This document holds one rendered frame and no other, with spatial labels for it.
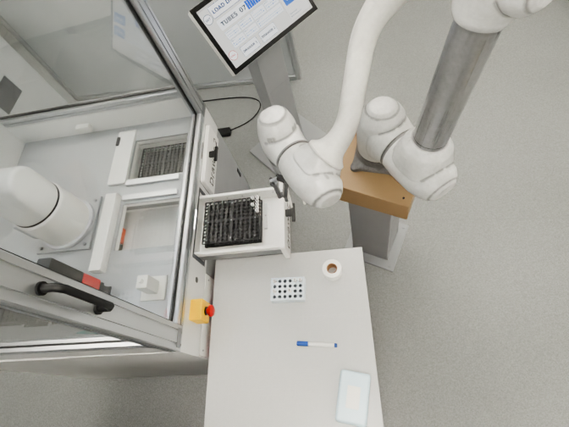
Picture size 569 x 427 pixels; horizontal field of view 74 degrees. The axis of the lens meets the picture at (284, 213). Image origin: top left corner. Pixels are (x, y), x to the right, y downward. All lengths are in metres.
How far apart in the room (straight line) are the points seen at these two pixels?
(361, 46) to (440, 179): 0.49
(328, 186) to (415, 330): 1.40
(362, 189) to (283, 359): 0.67
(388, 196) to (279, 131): 0.61
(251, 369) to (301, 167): 0.78
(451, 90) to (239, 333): 1.03
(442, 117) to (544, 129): 1.81
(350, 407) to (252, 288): 0.53
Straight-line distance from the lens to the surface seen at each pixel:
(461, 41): 0.96
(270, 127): 0.93
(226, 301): 1.48
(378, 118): 1.27
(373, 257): 2.22
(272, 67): 2.09
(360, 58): 0.92
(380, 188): 1.43
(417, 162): 1.18
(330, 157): 0.87
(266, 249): 1.36
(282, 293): 1.38
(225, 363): 1.43
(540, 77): 3.13
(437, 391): 2.13
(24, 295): 0.82
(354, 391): 1.30
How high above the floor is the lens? 2.10
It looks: 61 degrees down
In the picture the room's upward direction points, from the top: 24 degrees counter-clockwise
